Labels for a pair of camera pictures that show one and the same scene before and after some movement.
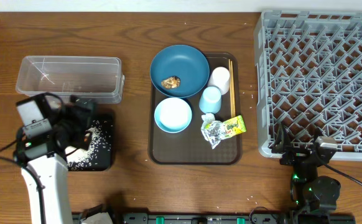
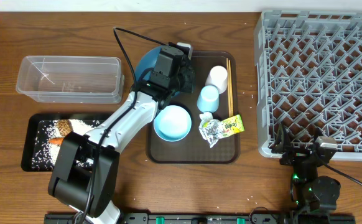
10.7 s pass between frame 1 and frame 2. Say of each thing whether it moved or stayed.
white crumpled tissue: stayed
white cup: stayed
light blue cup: stayed
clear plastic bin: stayed
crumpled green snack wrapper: stayed
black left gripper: moved
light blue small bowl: moved
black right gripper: stayed
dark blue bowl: moved
